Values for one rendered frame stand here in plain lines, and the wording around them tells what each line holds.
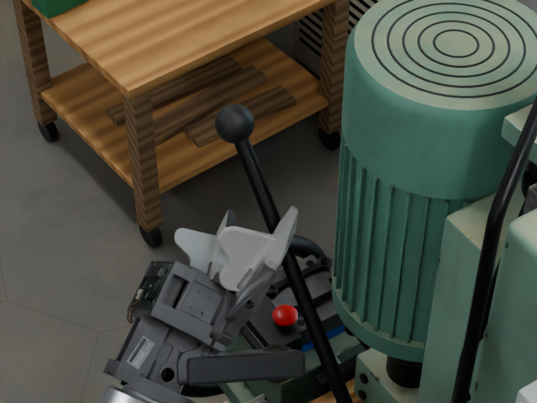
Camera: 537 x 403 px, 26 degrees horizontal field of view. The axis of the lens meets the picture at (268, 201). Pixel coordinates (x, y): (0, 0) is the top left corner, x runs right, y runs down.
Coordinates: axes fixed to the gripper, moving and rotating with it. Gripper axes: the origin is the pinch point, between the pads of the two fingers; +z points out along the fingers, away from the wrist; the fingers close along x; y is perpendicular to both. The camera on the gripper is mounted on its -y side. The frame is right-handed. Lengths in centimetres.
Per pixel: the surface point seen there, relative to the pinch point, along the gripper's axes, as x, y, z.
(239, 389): 37.7, -20.8, -13.5
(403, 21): -16.4, 2.5, 15.7
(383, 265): -9.8, -8.1, -1.5
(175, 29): 143, -16, 58
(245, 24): 138, -29, 65
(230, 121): -5.9, 8.9, 4.0
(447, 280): -17.4, -10.1, -1.7
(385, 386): 9.2, -23.8, -8.3
